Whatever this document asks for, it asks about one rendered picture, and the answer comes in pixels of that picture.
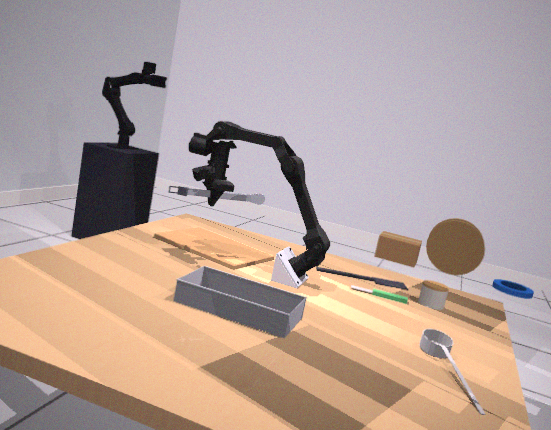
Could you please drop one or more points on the light brown wooden board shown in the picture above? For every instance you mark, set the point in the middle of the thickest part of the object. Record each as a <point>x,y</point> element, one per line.
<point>214,247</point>

